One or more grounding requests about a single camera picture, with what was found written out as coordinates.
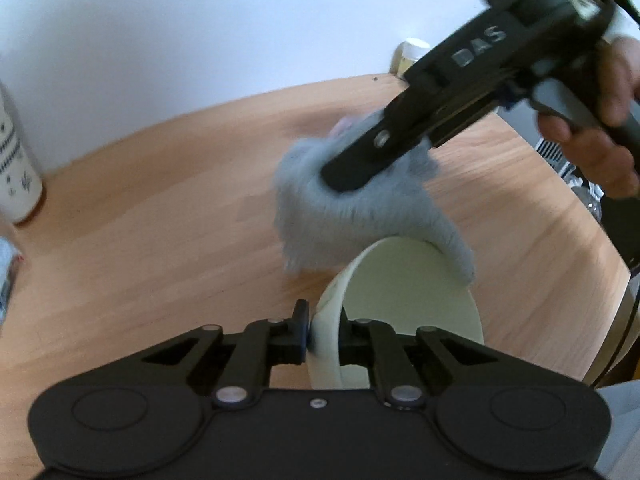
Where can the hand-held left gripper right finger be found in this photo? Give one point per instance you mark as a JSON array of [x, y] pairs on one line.
[[346, 342]]

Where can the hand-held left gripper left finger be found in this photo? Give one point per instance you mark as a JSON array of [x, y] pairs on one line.
[[300, 332]]

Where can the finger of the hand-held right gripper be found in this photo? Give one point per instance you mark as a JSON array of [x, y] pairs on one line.
[[365, 157]]

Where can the pink and grey cleaning cloth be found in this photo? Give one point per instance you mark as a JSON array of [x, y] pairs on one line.
[[350, 225]]

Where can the pale yellow bowl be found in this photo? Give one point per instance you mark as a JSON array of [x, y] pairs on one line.
[[415, 290]]

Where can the person's right hand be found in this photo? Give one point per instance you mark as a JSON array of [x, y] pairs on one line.
[[605, 165]]

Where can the small white-capped bottle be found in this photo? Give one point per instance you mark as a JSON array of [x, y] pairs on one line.
[[410, 55]]

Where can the white appliance with vents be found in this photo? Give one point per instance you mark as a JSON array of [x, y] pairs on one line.
[[552, 152]]

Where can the clear plastic bottle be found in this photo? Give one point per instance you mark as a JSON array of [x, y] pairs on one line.
[[587, 197]]

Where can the blue printed packet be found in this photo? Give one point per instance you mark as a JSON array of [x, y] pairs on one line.
[[7, 275]]

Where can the white tumbler with red lid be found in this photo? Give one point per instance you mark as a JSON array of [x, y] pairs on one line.
[[15, 160]]

